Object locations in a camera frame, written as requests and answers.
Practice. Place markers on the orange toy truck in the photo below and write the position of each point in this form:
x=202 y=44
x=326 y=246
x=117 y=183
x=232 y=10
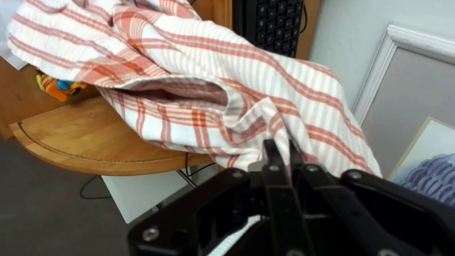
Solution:
x=58 y=87

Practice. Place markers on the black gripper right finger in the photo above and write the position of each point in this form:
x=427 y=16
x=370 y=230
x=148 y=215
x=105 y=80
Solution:
x=378 y=208

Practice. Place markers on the silver framed blue picture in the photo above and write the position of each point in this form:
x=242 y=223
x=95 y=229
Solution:
x=407 y=85

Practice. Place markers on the wooden roll-top desk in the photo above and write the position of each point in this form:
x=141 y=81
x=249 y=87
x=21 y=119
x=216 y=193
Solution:
x=85 y=136

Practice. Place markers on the red white striped towel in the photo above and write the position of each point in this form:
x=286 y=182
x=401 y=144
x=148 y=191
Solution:
x=189 y=57

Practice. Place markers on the white floor box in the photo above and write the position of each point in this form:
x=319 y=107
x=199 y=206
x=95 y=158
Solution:
x=142 y=193

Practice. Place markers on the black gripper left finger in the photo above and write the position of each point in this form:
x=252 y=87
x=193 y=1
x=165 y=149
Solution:
x=199 y=213

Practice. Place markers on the black computer keyboard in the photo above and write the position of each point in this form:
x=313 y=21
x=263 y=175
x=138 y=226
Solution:
x=272 y=23

